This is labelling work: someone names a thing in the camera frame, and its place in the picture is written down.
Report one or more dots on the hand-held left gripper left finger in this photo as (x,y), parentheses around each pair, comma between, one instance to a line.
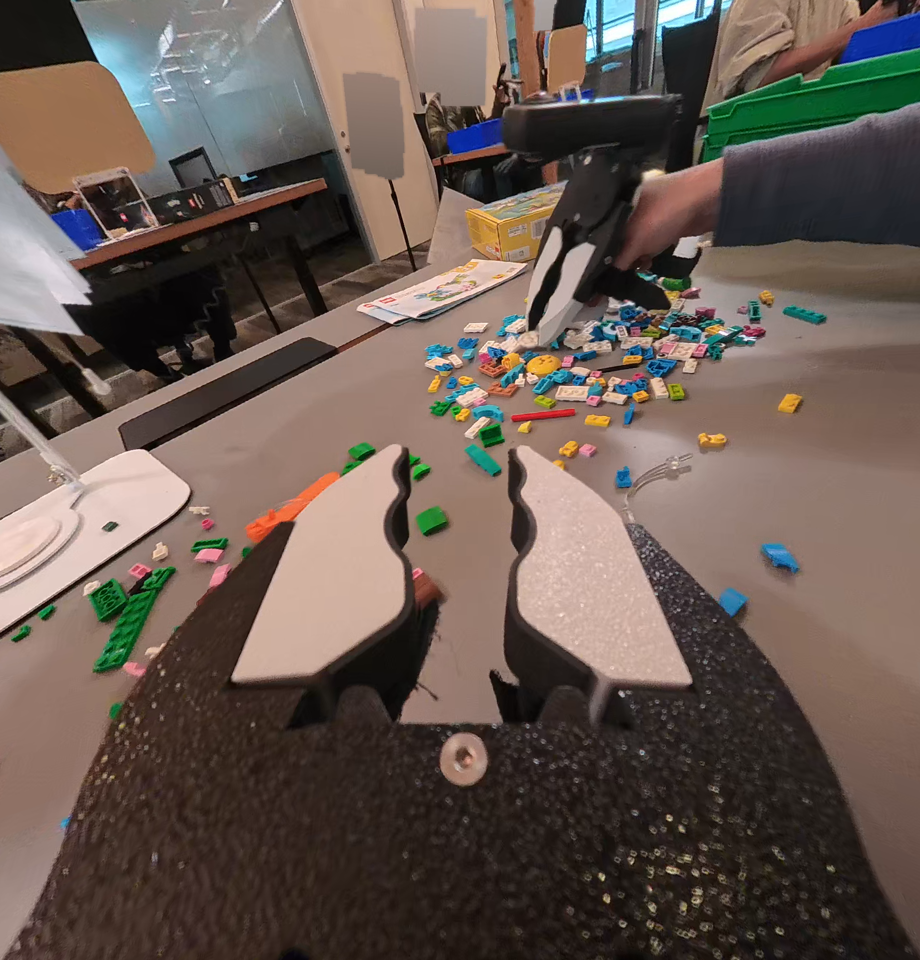
(332,570)

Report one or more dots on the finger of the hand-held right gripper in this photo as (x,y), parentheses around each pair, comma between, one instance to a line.
(576,289)
(546,274)

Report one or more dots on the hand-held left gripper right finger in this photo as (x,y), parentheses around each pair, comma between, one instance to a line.
(587,585)

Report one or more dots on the pile of mixed lego pieces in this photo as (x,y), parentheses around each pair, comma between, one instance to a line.
(595,360)

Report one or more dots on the small brown lego piece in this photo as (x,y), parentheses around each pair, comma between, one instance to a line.
(427,589)

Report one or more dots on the green lego slope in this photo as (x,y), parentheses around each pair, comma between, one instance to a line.
(432,520)

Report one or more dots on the person's right forearm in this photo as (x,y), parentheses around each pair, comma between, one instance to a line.
(834,180)

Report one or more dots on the yellow lego box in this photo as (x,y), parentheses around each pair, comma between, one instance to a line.
(508,225)

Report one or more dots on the orange lego piece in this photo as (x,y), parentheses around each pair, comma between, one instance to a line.
(287,514)

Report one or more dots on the lego instruction booklet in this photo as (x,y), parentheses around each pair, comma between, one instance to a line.
(445,289)

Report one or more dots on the clear curved lego tube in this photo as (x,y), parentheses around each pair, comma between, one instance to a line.
(643,480)

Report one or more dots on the green lego piece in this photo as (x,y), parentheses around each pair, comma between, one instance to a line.
(361,451)

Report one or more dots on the red lego rod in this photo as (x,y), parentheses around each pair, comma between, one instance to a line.
(542,415)

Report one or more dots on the blue lego slope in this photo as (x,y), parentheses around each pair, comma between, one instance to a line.
(779,556)
(732,601)

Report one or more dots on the yellow lego clip piece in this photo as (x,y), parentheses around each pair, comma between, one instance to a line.
(711,440)

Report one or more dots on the long green lego plate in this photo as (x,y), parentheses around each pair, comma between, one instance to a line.
(134,622)

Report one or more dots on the green lego brick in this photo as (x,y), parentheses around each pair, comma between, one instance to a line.
(107,600)

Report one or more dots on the long teal lego plate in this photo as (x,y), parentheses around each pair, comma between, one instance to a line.
(804,315)

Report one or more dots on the yellow lego tile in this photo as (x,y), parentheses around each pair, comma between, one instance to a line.
(790,403)

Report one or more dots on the person's right hand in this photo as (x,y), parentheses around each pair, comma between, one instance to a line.
(669,210)

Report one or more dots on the blue storage bin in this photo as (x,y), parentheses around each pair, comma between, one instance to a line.
(77,229)
(475,136)
(891,41)

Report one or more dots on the black stand pole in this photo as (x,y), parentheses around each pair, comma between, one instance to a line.
(402,225)

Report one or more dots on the white door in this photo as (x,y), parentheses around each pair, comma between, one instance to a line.
(388,217)

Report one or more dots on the white stand base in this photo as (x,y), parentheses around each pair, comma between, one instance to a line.
(122,502)

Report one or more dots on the green plastic crates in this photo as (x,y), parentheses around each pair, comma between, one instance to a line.
(812,109)

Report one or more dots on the wooden background table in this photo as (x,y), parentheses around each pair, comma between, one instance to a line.
(227,217)

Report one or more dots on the black electronic device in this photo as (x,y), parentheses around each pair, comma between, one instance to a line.
(194,201)

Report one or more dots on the clear acrylic box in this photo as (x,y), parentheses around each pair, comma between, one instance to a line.
(115,206)

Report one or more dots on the open instruction sheet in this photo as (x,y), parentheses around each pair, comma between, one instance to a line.
(17,255)

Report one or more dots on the green lego bracket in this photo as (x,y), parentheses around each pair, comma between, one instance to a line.
(492,435)

